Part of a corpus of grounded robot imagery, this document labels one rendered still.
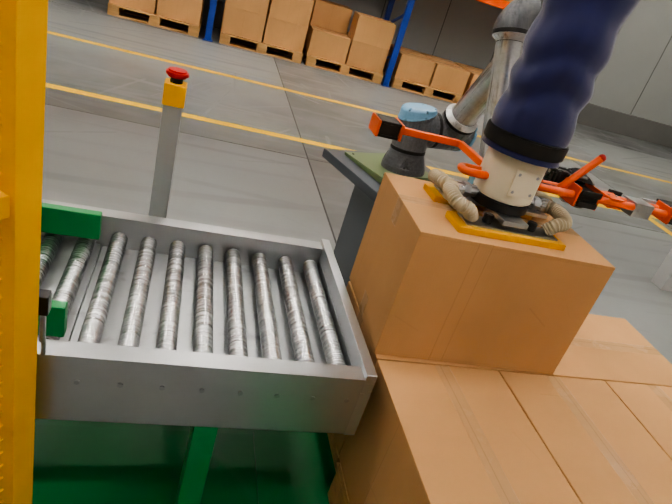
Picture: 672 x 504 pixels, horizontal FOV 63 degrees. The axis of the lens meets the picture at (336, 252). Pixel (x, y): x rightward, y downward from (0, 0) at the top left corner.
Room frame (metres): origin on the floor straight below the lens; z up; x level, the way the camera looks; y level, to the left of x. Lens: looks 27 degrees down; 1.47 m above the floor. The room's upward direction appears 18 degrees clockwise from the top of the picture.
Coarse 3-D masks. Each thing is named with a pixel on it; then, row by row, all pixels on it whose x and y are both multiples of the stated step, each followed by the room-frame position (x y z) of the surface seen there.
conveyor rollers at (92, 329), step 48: (48, 240) 1.33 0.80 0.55; (144, 240) 1.49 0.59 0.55; (96, 288) 1.19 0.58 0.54; (144, 288) 1.25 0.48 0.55; (240, 288) 1.40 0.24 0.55; (288, 288) 1.48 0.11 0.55; (48, 336) 0.96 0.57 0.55; (96, 336) 1.01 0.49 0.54; (240, 336) 1.17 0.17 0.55; (336, 336) 1.31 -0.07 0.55
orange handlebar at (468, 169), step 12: (408, 132) 1.71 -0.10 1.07; (420, 132) 1.72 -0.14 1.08; (456, 144) 1.76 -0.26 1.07; (468, 156) 1.68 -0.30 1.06; (480, 156) 1.65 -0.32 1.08; (468, 168) 1.48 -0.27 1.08; (480, 168) 1.53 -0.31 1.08; (552, 192) 1.56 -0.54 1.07; (564, 192) 1.58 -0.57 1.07; (612, 204) 1.63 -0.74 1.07; (624, 204) 1.65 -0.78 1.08; (660, 216) 1.70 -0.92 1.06
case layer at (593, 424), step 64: (384, 384) 1.18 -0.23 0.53; (448, 384) 1.26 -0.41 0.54; (512, 384) 1.35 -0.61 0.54; (576, 384) 1.46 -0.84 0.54; (640, 384) 1.57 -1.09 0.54; (384, 448) 1.06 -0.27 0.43; (448, 448) 1.01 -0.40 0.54; (512, 448) 1.08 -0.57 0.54; (576, 448) 1.16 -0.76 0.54; (640, 448) 1.24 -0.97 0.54
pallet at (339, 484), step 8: (336, 448) 1.30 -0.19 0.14; (336, 456) 1.27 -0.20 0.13; (336, 464) 1.26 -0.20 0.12; (336, 472) 1.24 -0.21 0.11; (336, 480) 1.22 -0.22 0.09; (344, 480) 1.18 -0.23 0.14; (336, 488) 1.20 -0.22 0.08; (344, 488) 1.16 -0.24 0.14; (328, 496) 1.23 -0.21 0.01; (336, 496) 1.18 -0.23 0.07; (344, 496) 1.14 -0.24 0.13
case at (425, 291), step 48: (384, 192) 1.61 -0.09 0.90; (384, 240) 1.48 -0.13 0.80; (432, 240) 1.30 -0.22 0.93; (480, 240) 1.35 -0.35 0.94; (576, 240) 1.59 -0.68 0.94; (384, 288) 1.37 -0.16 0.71; (432, 288) 1.31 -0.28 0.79; (480, 288) 1.35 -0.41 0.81; (528, 288) 1.39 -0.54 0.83; (576, 288) 1.44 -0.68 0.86; (384, 336) 1.29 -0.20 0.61; (432, 336) 1.33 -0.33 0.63; (480, 336) 1.37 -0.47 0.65; (528, 336) 1.42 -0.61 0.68
